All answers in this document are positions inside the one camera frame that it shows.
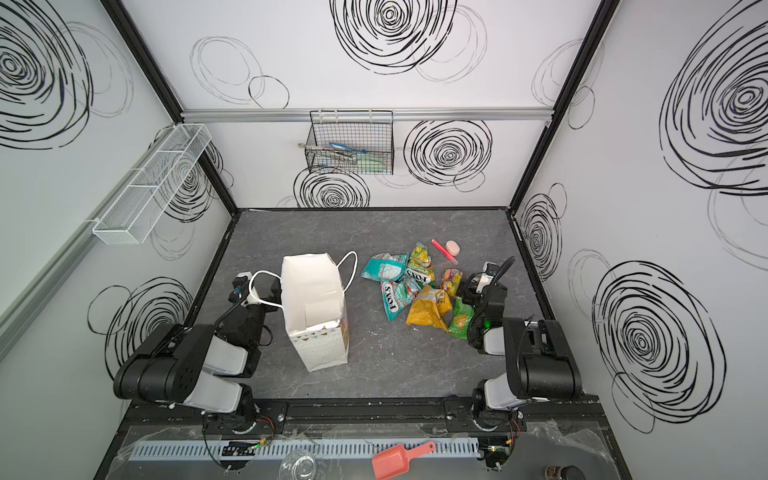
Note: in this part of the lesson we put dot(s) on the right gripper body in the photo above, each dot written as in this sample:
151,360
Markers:
471,297

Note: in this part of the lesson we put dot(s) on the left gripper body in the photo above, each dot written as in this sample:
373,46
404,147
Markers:
256,316

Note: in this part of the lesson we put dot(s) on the orange snack packet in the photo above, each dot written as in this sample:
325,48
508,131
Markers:
451,281

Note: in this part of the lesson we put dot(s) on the small yellow green packet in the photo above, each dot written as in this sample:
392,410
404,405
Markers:
421,274

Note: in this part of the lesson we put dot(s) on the white paper bag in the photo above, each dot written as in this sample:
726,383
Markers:
312,300

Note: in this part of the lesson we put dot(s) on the yellow green snack packet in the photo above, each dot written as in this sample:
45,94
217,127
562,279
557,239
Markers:
420,258

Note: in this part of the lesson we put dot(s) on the green white snack packet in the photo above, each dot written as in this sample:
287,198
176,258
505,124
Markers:
398,295

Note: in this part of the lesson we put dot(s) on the teal snack packet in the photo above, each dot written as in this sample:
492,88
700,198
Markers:
385,267

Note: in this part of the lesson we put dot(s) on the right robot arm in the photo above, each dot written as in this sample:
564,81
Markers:
539,364

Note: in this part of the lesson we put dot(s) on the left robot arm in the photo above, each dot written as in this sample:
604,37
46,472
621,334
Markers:
202,366

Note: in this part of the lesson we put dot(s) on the pink round eraser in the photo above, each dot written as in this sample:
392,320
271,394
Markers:
453,247

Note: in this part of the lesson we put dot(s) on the pink marker pen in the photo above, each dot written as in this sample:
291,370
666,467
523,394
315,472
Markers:
444,251

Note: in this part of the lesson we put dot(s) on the clear glass bowl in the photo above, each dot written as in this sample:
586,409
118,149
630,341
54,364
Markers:
299,464

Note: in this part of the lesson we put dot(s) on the green items in basket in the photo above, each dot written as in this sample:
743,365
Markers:
358,160

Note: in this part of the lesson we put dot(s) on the red plastic scoop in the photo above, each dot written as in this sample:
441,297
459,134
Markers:
396,460

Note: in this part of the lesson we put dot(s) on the dark jar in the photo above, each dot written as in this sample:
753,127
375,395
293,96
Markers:
567,472

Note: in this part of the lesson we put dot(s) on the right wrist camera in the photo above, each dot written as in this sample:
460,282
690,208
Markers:
490,269

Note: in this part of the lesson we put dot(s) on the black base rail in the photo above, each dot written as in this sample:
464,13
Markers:
453,414

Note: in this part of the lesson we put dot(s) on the clear wall shelf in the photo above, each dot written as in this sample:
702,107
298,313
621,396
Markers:
167,183

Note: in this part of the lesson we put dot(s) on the black wire basket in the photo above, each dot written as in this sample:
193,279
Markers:
371,130

